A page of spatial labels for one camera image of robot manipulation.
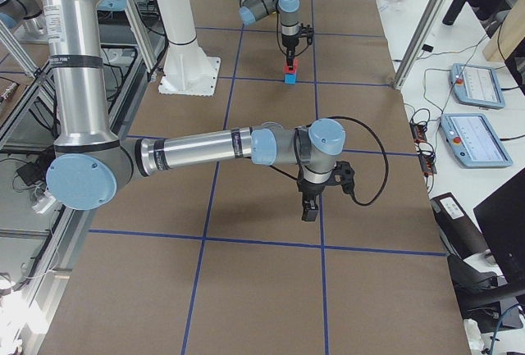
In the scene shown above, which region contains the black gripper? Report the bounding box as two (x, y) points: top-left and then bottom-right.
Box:
(281, 34), (297, 67)
(297, 177), (335, 221)

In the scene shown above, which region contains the red wooden block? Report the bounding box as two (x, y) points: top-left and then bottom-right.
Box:
(283, 65), (297, 75)

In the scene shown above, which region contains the blue wooden block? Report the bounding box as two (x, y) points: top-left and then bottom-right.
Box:
(284, 73), (297, 84)

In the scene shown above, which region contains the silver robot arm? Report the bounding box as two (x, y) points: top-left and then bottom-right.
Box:
(239, 0), (303, 72)
(40, 0), (353, 221)

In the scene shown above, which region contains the blue tape line lengthwise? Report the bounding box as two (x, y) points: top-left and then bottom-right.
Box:
(180, 0), (255, 355)

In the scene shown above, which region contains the brown paper table cover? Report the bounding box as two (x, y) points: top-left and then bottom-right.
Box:
(40, 0), (469, 354)

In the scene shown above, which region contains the small black square pad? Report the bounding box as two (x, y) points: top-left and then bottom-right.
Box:
(422, 44), (434, 52)

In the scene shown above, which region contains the black water bottle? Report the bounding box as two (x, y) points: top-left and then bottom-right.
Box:
(442, 0), (468, 26)

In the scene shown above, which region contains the blue teach pendant near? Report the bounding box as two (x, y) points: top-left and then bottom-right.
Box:
(440, 113), (513, 169)

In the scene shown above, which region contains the blue teach pendant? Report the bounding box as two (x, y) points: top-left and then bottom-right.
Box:
(450, 63), (505, 110)
(440, 113), (513, 169)

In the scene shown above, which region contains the blue tape line crosswise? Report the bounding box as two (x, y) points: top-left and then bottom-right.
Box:
(88, 229), (446, 257)

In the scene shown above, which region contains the blue teach pendant far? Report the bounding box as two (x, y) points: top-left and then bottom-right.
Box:
(450, 63), (505, 110)

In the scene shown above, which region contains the black computer monitor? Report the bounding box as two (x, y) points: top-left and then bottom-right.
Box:
(473, 170), (525, 282)

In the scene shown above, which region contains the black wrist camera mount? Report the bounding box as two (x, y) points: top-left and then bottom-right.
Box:
(297, 23), (314, 46)
(326, 161), (355, 198)

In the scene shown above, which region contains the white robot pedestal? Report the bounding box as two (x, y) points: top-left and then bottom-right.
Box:
(157, 0), (221, 97)

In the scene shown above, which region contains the aluminium frame post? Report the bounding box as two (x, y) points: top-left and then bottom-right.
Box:
(392, 0), (445, 90)

